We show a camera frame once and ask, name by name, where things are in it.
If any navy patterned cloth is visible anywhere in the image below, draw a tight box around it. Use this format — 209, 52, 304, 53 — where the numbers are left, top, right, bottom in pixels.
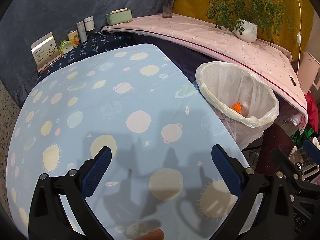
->
37, 31, 134, 83

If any green plant in white pot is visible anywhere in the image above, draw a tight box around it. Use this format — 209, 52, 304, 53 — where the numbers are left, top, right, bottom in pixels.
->
206, 0, 293, 41

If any light blue planet tablecloth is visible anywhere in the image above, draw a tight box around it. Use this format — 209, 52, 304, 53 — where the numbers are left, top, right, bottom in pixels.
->
7, 44, 247, 239

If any orange trash piece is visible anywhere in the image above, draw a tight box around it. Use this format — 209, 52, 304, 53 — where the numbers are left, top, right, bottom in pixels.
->
231, 102, 242, 114

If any trash bin with white bag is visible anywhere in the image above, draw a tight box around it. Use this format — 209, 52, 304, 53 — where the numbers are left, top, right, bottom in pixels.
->
195, 61, 279, 150

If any white cable with switch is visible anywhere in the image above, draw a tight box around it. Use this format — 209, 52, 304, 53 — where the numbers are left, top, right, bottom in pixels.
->
292, 0, 303, 68

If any mint green tissue box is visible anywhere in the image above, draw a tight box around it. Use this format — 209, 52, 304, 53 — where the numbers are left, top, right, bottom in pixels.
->
106, 8, 132, 25

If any person's left hand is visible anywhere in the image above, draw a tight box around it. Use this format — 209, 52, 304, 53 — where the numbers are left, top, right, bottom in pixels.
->
136, 229, 164, 240

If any white product box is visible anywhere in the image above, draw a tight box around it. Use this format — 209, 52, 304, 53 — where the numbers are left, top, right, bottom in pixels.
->
30, 32, 62, 73

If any small green packet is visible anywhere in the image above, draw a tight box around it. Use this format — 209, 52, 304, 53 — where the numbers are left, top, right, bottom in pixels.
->
58, 40, 74, 55

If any tall white bottle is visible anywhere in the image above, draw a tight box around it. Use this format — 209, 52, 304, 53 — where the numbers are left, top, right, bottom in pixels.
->
76, 21, 87, 43

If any pink cloth covered bench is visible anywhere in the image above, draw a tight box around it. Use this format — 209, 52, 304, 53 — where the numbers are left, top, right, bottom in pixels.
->
103, 14, 308, 131

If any pink white appliance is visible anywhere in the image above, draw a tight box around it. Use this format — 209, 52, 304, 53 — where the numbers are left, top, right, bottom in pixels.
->
297, 51, 319, 94

